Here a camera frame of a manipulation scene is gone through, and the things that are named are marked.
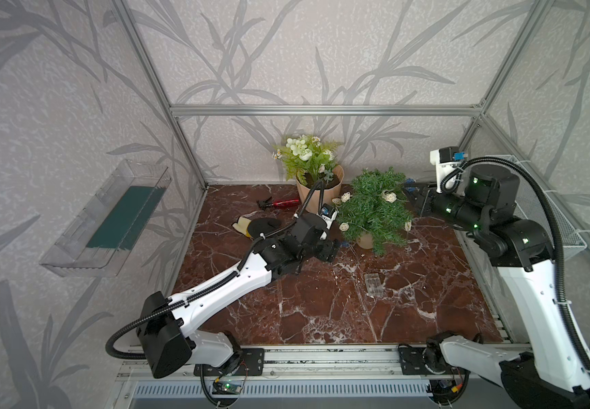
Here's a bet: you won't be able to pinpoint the green circuit board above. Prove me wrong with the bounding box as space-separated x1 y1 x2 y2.
212 379 243 395

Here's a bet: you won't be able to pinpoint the rattan ball string lights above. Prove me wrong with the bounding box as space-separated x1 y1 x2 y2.
331 176 419 251

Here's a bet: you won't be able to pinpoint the small green christmas tree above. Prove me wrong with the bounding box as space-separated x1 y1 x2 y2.
333 167 414 257

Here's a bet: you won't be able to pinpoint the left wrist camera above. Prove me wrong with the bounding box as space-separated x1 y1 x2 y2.
318 204 338 229

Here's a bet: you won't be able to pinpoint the white wire mesh basket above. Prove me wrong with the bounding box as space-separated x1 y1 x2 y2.
498 154 588 262

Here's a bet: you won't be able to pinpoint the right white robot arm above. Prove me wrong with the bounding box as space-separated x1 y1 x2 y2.
402 157 590 408

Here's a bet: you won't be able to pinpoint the clear plastic battery box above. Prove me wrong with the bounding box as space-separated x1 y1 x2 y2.
365 274 385 299

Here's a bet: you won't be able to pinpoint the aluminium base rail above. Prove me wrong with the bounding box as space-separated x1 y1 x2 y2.
115 344 521 400

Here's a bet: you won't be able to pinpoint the clear plastic wall tray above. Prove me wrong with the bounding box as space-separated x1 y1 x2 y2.
40 160 171 278

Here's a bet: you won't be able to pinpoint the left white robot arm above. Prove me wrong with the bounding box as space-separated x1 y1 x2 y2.
105 202 339 378

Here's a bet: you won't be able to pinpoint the black work glove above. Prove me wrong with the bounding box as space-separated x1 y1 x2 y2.
232 216 282 240

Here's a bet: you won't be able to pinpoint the potted white flower plant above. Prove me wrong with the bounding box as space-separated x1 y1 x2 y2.
273 135 344 205

